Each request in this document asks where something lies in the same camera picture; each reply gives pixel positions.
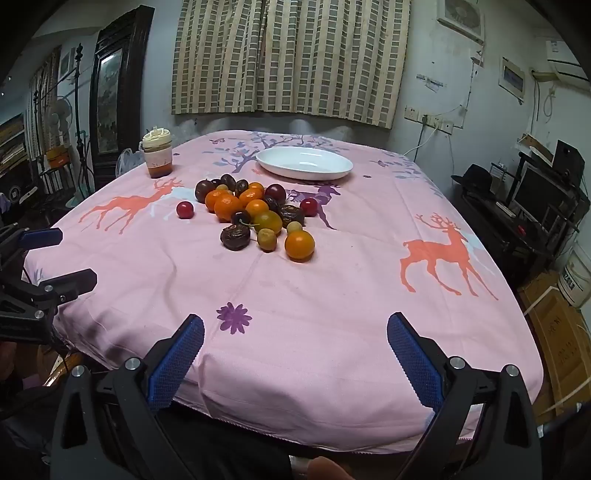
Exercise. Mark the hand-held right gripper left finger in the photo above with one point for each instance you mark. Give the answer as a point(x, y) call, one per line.
point(178, 360)

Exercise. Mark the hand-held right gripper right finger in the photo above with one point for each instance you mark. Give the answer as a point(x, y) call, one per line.
point(413, 360)

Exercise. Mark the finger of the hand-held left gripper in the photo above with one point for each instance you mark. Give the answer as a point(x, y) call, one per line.
point(69, 282)
point(41, 237)

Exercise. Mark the red cherry tomato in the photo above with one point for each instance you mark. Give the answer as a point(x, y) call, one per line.
point(308, 206)
point(184, 209)

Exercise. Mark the yellow grape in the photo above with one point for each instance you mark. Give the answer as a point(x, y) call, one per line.
point(294, 227)
point(267, 240)

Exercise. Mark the orange mandarin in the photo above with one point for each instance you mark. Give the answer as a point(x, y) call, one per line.
point(212, 199)
point(227, 207)
point(256, 186)
point(250, 196)
point(257, 210)
point(300, 245)

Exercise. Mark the dark purple plum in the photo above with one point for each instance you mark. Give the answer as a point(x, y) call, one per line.
point(275, 191)
point(203, 190)

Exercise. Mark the green mandarin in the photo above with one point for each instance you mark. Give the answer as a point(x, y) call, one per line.
point(268, 222)

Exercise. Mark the white oval plate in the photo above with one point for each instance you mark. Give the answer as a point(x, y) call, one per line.
point(304, 162)

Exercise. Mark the pink deer-print tablecloth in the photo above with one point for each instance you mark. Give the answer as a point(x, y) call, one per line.
point(323, 295)

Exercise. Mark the clear plastic bag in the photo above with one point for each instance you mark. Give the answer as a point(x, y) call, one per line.
point(127, 161)

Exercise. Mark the white standing fan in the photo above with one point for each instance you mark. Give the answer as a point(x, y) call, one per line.
point(60, 117)

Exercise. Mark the black coat stand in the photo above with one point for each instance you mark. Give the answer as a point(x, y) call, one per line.
point(78, 115)

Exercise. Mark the beige lidded drink cup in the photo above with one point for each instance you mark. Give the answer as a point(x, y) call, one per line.
point(157, 154)

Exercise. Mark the large brown cardboard box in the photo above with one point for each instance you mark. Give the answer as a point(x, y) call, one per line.
point(563, 341)

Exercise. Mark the dark wooden framed mirror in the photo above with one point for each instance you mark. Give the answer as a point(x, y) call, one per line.
point(111, 101)

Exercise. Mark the black metal desk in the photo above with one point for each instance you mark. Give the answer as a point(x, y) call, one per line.
point(498, 230)

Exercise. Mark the white plastic bucket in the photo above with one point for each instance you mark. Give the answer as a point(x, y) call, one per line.
point(577, 277)

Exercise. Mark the black hat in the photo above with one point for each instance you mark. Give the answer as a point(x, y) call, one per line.
point(475, 177)

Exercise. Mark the black computer monitor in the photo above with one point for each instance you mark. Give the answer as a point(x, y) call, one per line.
point(538, 194)

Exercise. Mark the flat cardboard box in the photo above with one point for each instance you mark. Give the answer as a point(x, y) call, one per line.
point(535, 144)

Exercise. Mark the black speaker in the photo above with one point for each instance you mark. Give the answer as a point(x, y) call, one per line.
point(567, 159)

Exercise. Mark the checked beige curtain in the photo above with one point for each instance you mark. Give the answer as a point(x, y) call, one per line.
point(286, 55)

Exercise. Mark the white air conditioner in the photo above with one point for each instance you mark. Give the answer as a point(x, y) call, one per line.
point(565, 60)

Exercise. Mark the white wall power strip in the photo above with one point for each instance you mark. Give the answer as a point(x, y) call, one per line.
point(437, 124)

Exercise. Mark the white wall outlet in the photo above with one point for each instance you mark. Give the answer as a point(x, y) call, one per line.
point(412, 113)

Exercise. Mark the white framed wall panel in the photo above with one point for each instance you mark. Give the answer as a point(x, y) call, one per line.
point(512, 77)

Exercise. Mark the white wall exhaust fan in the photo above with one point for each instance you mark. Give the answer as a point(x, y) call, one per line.
point(461, 18)

